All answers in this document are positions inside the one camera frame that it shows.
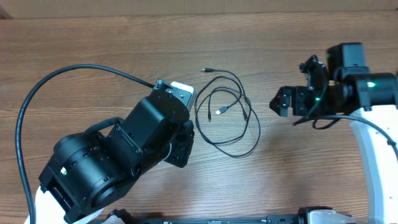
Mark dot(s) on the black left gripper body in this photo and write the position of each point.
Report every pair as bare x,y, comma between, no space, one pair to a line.
180,147

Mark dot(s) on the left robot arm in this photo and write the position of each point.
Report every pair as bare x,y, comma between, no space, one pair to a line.
90,170

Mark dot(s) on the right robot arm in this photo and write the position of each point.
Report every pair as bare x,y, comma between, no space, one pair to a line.
345,88

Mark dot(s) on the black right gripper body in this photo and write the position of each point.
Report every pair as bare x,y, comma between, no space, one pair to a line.
303,102

